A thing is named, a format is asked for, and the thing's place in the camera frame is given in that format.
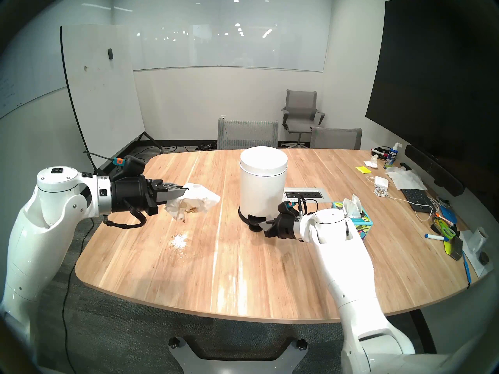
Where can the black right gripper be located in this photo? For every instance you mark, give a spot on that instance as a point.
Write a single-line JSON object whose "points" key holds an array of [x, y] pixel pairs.
{"points": [[284, 227]]}

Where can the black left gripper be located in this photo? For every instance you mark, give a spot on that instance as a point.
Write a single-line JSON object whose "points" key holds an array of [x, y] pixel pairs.
{"points": [[130, 194]]}

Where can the white tissue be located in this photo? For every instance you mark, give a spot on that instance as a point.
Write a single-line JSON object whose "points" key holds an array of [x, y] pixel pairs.
{"points": [[195, 200], [353, 206], [371, 162]]}

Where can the white pedal trash bin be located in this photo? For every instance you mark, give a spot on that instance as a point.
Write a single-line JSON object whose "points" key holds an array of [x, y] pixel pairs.
{"points": [[261, 182]]}

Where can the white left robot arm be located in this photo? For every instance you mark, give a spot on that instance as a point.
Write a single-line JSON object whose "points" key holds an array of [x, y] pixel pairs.
{"points": [[35, 240]]}

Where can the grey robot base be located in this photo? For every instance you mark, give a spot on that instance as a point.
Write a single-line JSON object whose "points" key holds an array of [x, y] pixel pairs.
{"points": [[234, 359]]}

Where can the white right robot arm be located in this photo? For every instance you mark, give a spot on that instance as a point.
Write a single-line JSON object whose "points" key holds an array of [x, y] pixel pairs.
{"points": [[351, 276]]}

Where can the colourful tissue box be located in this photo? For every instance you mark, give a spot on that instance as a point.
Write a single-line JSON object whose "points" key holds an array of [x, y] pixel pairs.
{"points": [[362, 225]]}

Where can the crumpled white tissue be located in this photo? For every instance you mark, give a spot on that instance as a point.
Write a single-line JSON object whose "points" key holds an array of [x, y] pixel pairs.
{"points": [[371, 162]]}

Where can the silver table power outlet panel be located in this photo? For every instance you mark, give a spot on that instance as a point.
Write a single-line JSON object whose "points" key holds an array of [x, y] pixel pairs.
{"points": [[304, 194]]}

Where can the grey ribbed mesh chair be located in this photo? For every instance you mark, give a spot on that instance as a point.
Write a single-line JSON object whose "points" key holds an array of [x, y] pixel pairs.
{"points": [[247, 134]]}

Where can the yellow sticky note pad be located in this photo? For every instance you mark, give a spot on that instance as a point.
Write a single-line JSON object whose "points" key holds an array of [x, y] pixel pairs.
{"points": [[363, 170]]}

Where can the grey swivel office chair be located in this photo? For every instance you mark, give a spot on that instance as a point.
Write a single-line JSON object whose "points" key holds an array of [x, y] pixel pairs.
{"points": [[301, 112]]}

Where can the white power adapter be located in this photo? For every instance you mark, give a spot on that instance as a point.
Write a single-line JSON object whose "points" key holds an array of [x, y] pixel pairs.
{"points": [[382, 181]]}

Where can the rolling whiteboard on stand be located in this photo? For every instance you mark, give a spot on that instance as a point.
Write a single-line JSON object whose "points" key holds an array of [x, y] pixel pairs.
{"points": [[101, 92]]}

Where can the whiteboard cleaner spray bottle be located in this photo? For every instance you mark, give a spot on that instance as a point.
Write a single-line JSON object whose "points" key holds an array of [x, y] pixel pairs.
{"points": [[391, 158]]}

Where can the white cloth sheet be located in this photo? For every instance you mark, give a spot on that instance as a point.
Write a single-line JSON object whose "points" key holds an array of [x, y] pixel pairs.
{"points": [[407, 178]]}

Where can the black keyboard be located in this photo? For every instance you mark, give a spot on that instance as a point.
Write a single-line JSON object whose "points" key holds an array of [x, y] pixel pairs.
{"points": [[415, 198]]}

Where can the blue whiteboard marker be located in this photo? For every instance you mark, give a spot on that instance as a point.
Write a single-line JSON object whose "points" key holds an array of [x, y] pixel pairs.
{"points": [[436, 237]]}

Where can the black video bar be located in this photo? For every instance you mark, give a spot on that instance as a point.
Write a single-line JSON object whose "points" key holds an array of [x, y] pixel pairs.
{"points": [[432, 168]]}

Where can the blue notebook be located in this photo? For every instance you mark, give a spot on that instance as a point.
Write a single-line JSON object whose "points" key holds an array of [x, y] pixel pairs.
{"points": [[448, 215]]}

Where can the blue pen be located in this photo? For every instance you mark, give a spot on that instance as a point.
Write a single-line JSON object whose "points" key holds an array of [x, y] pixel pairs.
{"points": [[466, 268]]}

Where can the white mug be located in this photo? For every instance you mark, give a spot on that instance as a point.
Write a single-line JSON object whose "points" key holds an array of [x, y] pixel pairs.
{"points": [[479, 237]]}

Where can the white paper sheet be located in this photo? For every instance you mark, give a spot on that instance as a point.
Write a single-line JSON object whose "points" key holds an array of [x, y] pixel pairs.
{"points": [[477, 266]]}

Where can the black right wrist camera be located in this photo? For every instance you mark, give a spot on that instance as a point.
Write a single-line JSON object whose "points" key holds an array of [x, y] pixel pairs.
{"points": [[284, 209]]}

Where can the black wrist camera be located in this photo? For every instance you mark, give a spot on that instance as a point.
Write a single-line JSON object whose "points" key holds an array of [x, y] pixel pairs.
{"points": [[284, 209], [132, 166]]}

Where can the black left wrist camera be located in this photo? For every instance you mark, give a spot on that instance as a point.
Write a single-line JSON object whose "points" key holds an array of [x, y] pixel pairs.
{"points": [[132, 166]]}

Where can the wall glass whiteboard with writing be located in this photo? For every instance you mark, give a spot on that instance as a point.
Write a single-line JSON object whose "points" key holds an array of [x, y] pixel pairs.
{"points": [[23, 85]]}

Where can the large black wall screen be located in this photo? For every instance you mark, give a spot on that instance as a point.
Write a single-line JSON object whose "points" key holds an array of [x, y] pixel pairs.
{"points": [[429, 81]]}

